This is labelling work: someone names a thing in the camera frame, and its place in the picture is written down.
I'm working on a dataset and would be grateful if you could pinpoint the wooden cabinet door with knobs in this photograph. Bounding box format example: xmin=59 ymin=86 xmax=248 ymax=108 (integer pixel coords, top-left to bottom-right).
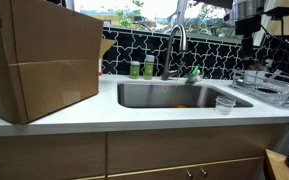
xmin=107 ymin=156 xmax=264 ymax=180

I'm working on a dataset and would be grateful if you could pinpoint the tall green soap bottle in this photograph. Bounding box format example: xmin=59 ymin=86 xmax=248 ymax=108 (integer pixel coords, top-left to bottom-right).
xmin=142 ymin=54 xmax=156 ymax=81

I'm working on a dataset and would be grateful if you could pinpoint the light wooden robot table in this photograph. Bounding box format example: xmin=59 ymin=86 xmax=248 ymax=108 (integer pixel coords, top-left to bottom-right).
xmin=263 ymin=148 xmax=289 ymax=180

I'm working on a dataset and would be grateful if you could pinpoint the green and white dish brush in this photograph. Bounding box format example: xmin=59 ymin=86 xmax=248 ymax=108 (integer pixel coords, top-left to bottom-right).
xmin=185 ymin=64 xmax=202 ymax=85

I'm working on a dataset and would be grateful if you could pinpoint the large brown cardboard box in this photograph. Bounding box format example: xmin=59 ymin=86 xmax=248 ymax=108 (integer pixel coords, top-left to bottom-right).
xmin=0 ymin=0 xmax=117 ymax=125

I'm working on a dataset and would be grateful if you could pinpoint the short green soap bottle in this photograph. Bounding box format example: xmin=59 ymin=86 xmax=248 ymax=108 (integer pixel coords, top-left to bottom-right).
xmin=129 ymin=60 xmax=141 ymax=80

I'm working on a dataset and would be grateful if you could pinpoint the stainless steel sink basin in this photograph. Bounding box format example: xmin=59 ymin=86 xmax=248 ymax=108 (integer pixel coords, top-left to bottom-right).
xmin=117 ymin=82 xmax=254 ymax=110

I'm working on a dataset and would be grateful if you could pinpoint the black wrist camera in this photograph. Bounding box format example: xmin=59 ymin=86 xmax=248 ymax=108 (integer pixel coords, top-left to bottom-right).
xmin=263 ymin=6 xmax=289 ymax=21

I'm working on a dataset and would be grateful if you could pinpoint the clear plastic cup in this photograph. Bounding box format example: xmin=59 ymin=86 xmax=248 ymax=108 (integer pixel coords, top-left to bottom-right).
xmin=215 ymin=95 xmax=237 ymax=116

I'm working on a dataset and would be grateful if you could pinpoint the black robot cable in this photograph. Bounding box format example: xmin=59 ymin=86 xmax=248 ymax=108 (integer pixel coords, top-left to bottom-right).
xmin=260 ymin=14 xmax=286 ymax=38

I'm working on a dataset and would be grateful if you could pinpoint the wide wooden drawer front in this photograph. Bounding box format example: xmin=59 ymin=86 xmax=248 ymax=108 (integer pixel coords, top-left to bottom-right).
xmin=107 ymin=124 xmax=285 ymax=176

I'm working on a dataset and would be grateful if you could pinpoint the metal wire dish rack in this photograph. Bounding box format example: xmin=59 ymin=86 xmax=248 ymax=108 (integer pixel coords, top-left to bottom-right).
xmin=229 ymin=68 xmax=289 ymax=108

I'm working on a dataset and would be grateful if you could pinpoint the wooden cabinet front with handle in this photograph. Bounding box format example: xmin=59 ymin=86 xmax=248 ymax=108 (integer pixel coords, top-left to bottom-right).
xmin=0 ymin=132 xmax=106 ymax=180

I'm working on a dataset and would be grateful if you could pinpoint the brushed steel gooseneck faucet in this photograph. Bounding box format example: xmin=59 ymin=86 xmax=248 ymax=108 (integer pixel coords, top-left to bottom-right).
xmin=160 ymin=24 xmax=188 ymax=81

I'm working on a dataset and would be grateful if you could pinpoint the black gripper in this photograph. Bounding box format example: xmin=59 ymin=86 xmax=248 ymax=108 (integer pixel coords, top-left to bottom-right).
xmin=235 ymin=14 xmax=263 ymax=70

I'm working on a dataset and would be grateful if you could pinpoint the small white plant pot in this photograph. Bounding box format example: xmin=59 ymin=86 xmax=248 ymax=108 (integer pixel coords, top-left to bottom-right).
xmin=243 ymin=63 xmax=268 ymax=85

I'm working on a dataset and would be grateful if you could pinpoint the kitchen window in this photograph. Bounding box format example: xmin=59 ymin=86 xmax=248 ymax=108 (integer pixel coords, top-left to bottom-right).
xmin=71 ymin=0 xmax=275 ymax=47

